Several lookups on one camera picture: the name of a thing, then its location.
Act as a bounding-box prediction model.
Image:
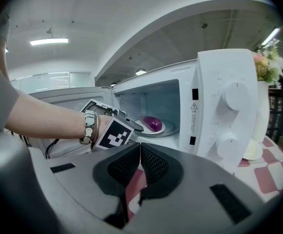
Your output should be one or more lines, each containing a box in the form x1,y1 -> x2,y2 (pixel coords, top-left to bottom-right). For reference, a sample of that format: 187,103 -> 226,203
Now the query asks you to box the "person's left hand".
94,115 -> 113,144

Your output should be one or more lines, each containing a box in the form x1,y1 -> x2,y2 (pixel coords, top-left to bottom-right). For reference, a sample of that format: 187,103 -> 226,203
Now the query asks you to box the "person's left forearm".
4,89 -> 88,141

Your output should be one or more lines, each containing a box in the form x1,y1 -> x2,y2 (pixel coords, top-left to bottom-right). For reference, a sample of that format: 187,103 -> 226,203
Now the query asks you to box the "red white checkered tablecloth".
125,135 -> 283,219

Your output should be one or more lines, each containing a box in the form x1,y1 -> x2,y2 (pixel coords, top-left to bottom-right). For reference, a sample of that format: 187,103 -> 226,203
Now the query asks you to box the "white vase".
251,80 -> 270,144

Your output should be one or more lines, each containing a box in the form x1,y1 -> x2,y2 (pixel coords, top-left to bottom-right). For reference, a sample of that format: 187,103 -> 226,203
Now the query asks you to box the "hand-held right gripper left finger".
28,142 -> 142,234

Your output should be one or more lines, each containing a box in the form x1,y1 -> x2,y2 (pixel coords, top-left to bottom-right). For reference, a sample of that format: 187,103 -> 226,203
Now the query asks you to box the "pastel flower bouquet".
251,39 -> 283,83

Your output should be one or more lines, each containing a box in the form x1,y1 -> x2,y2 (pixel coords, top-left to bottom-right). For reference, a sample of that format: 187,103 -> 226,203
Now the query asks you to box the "white microwave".
28,48 -> 259,176

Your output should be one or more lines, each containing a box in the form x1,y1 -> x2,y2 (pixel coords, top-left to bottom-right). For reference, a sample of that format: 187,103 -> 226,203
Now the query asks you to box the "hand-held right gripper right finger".
123,142 -> 283,234

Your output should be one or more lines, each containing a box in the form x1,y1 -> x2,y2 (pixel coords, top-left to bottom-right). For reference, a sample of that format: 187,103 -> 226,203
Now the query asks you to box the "black railing with wooden rail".
267,77 -> 283,156

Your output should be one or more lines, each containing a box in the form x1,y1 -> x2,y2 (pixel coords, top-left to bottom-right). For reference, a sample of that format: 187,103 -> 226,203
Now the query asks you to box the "white round plate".
134,117 -> 166,134

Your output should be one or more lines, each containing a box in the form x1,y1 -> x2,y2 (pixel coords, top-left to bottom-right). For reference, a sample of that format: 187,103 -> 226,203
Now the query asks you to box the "person's grey shirt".
0,46 -> 20,134

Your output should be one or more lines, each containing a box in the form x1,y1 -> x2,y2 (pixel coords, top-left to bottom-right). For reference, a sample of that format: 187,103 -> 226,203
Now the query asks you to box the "purple eggplant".
141,116 -> 163,132

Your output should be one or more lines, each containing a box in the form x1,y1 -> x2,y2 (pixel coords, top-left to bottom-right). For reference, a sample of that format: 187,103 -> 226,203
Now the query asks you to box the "white wristband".
79,110 -> 98,145

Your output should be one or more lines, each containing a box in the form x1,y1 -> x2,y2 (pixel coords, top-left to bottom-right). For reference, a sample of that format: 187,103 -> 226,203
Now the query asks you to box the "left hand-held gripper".
80,98 -> 145,151

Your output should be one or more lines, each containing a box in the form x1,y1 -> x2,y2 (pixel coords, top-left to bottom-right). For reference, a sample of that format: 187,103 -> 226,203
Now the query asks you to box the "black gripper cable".
45,138 -> 60,159

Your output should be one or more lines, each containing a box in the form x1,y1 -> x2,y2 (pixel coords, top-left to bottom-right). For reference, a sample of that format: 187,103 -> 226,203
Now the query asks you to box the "small white saucer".
242,138 -> 264,161

